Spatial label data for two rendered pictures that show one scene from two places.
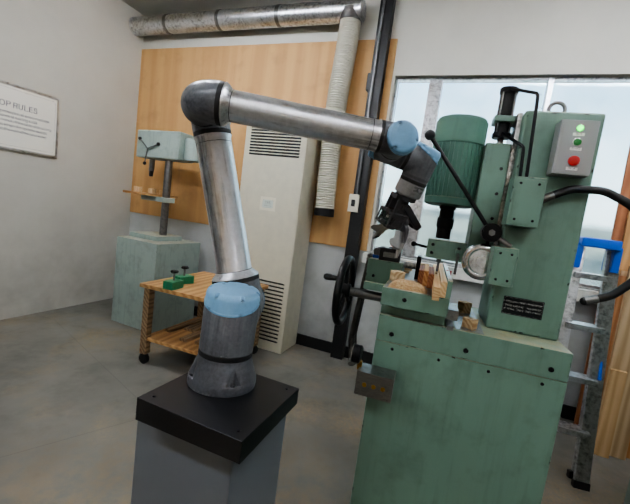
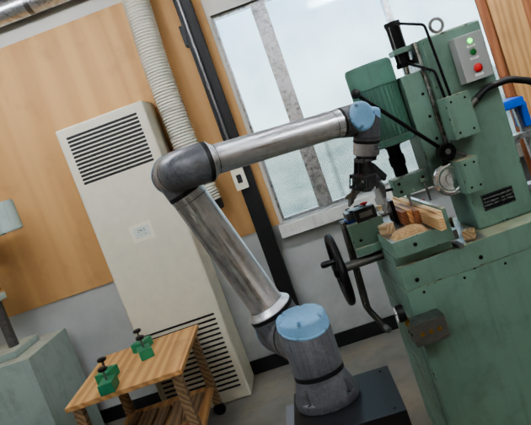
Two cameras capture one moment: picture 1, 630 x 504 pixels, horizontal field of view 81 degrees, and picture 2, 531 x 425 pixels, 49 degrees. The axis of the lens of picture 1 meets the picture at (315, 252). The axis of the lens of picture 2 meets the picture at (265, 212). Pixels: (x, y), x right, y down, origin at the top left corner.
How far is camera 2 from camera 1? 0.92 m
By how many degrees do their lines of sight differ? 16
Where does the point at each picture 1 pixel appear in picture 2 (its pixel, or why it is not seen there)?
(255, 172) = (105, 202)
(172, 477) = not seen: outside the picture
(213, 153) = (204, 208)
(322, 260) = not seen: hidden behind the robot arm
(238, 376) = (348, 380)
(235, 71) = not seen: outside the picture
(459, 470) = (525, 356)
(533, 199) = (466, 110)
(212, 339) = (314, 363)
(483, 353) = (494, 251)
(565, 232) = (497, 122)
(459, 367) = (483, 273)
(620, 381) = not seen: outside the picture
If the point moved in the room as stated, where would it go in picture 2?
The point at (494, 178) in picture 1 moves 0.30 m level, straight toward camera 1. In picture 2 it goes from (421, 104) to (438, 101)
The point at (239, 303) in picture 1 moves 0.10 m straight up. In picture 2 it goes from (319, 320) to (308, 287)
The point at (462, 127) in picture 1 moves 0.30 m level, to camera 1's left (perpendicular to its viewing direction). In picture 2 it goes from (375, 73) to (302, 99)
